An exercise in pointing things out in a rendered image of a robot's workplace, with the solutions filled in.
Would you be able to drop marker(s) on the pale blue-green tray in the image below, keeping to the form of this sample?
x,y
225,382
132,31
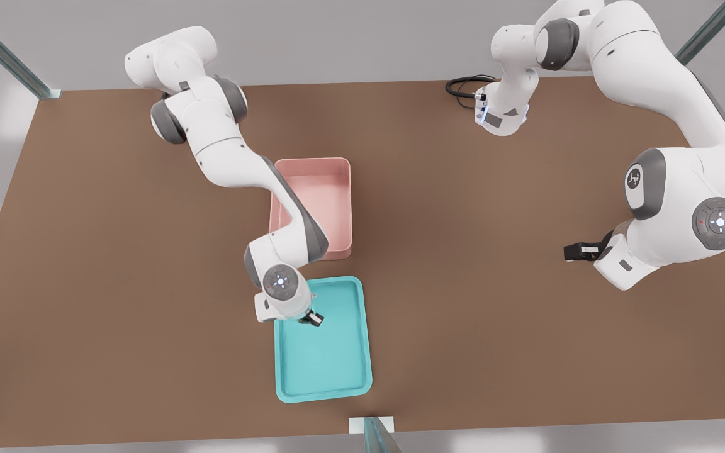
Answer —
x,y
328,358

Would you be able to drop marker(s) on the pink rectangular box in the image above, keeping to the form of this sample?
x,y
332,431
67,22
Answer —
x,y
328,201

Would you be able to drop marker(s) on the silver frame post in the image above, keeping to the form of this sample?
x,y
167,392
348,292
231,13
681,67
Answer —
x,y
708,31
375,434
4,55

